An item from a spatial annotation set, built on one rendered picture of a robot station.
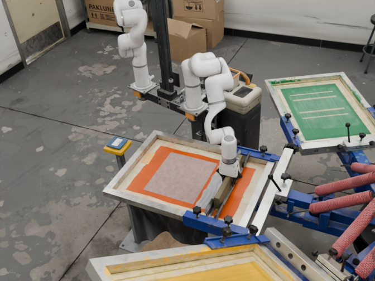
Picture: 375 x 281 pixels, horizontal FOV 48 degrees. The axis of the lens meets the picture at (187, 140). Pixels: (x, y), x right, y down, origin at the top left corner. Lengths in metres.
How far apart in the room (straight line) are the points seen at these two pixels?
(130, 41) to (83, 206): 1.64
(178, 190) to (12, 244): 1.74
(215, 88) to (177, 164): 0.59
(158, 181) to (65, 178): 1.78
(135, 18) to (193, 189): 1.00
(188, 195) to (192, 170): 0.20
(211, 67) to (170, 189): 0.69
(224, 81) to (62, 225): 2.04
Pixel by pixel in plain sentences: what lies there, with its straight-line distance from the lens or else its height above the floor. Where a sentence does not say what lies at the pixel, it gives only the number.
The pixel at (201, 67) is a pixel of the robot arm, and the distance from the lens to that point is 2.11.
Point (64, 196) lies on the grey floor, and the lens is 3.82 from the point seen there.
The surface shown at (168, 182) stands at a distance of 2.33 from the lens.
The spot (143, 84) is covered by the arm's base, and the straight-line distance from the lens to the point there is 2.79.
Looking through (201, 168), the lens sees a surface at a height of 0.95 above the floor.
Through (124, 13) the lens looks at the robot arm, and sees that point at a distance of 2.46.
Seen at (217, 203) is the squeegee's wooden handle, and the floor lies 1.02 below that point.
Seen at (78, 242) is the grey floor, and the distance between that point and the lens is 3.43.
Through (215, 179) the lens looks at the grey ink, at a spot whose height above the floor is 0.96.
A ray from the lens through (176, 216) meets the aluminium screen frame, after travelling 2.12.
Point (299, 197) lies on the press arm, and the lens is 2.14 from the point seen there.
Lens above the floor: 2.56
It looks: 38 degrees down
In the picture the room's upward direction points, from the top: 5 degrees counter-clockwise
